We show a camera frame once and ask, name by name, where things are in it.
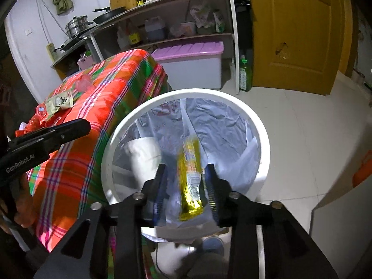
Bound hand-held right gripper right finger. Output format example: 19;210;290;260
203;163;339;279

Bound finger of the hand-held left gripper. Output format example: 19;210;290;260
9;119;91;154

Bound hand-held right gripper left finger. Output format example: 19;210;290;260
33;163;169;279

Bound yellow snack wrapper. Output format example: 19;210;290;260
176;135;208;221

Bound white round trash bin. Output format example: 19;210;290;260
100;89;271;279

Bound person's left hand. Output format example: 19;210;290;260
14;177;39;229

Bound beige green snack packet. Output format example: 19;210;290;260
45;91;77;117

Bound red snack packet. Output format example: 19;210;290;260
35;104;63;123

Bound white crumpled paper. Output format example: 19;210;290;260
120;136;163;192

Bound plaid orange green tablecloth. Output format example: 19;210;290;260
16;49;172;279

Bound clear plastic bin liner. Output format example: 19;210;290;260
112;97;259;230

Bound pink plastic basket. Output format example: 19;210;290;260
77;56;96;71

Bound yellowed power strip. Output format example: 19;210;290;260
46;43;57;63

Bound black induction cooker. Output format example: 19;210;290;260
60;39;88;51

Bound stainless steel pot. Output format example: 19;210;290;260
64;15;93;38

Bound white plastic bottle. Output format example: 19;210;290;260
118;26;130;50

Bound yellow label oil bottle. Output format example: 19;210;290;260
128;20;141;45

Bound black frying pan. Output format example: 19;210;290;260
92;7;127;25

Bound green plastic bottle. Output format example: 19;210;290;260
239;55;253;92

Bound storage box with purple lid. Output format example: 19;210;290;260
151;41;225;90

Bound blue plastic jug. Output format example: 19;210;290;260
144;17;167;42

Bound white cabinet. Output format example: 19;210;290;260
309;163;372;279

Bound white shelf unit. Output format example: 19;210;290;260
51;0;250;95

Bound crumpled plastic bags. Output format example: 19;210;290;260
190;1;226;34

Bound yellow wooden door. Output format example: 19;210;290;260
248;0;353;96

